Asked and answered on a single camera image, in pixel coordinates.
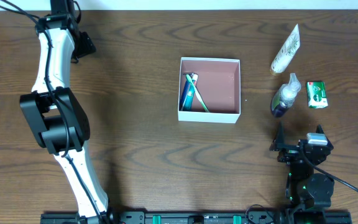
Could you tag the black mounting rail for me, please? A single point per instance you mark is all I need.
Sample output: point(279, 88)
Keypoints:
point(253, 216)

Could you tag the small toothpaste tube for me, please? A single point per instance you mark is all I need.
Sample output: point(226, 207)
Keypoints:
point(190, 93)

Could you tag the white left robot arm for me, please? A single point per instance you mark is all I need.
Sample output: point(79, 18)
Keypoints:
point(55, 117)

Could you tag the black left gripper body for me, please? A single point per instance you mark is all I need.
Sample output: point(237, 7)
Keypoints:
point(86, 43)

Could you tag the white floral lotion tube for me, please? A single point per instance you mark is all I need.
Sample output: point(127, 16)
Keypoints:
point(286, 53)

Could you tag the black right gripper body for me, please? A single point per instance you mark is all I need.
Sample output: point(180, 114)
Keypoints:
point(295, 149)

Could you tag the green Dettol soap bar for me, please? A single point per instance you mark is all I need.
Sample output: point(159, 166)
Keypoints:
point(316, 92)

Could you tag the blue disposable razor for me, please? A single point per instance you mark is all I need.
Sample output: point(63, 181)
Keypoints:
point(183, 93)

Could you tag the white box pink interior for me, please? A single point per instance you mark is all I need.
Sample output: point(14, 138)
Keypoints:
point(218, 83)

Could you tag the clear pump bottle purple liquid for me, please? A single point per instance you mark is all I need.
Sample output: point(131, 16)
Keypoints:
point(284, 98)

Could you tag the green white toothbrush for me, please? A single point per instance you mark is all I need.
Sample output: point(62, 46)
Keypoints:
point(198, 95)

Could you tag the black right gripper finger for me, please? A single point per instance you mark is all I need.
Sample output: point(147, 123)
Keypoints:
point(278, 143)
point(321, 136)

